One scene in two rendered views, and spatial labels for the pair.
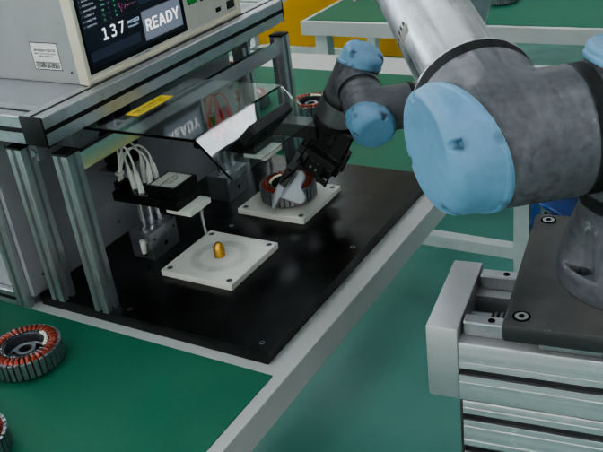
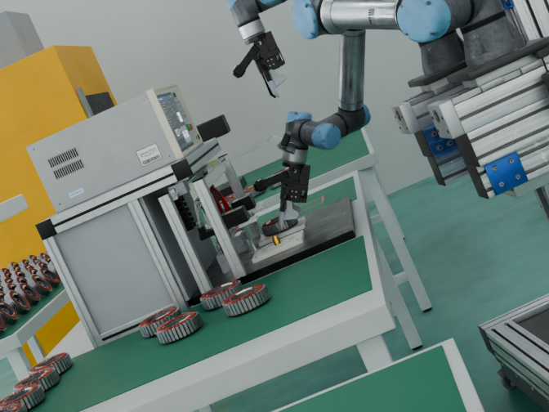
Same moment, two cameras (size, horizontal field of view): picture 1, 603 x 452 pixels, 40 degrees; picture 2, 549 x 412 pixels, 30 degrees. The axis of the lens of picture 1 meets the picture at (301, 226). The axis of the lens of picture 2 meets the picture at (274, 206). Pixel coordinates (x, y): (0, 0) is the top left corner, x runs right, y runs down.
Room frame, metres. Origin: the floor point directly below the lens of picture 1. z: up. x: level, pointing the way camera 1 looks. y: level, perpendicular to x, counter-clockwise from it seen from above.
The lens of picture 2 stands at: (-1.29, 1.42, 1.21)
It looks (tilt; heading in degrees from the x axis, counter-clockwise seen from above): 6 degrees down; 333
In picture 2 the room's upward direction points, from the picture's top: 24 degrees counter-clockwise
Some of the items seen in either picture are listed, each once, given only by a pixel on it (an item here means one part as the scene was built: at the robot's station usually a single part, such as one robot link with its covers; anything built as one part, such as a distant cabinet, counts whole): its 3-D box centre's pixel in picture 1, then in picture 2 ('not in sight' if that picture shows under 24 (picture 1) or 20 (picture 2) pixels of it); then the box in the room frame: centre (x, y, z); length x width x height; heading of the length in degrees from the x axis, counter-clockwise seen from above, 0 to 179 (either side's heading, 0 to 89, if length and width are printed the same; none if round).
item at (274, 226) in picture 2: (288, 187); (279, 224); (1.47, 0.02, 0.80); 0.11 x 0.11 x 0.04
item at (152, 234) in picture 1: (154, 235); (229, 259); (1.35, 0.27, 0.80); 0.08 x 0.05 x 0.06; 147
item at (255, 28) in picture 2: not in sight; (252, 30); (1.50, -0.19, 1.37); 0.08 x 0.08 x 0.05
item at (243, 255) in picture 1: (220, 258); (278, 246); (1.27, 0.15, 0.78); 0.15 x 0.15 x 0.01; 57
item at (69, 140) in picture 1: (74, 127); (178, 187); (1.29, 0.35, 1.05); 0.06 x 0.04 x 0.04; 147
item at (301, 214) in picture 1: (290, 199); (283, 231); (1.47, 0.02, 0.78); 0.15 x 0.15 x 0.01; 57
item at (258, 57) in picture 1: (190, 96); (215, 174); (1.43, 0.17, 1.03); 0.62 x 0.01 x 0.03; 147
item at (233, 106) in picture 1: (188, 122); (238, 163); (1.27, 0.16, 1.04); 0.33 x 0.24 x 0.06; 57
